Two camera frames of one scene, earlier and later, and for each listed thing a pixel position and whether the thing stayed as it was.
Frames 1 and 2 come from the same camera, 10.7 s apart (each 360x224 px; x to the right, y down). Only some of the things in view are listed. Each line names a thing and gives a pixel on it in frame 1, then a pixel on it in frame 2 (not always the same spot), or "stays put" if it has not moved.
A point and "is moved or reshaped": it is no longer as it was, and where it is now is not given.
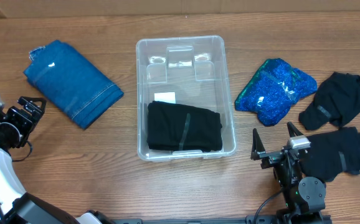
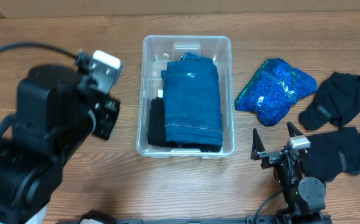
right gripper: [270, 157] stays put
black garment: [329, 154] stays put
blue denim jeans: [78, 88] is moved or reshaped
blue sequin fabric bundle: [273, 91] stays put
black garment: [339, 99] stays put
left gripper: [25, 122] → [109, 109]
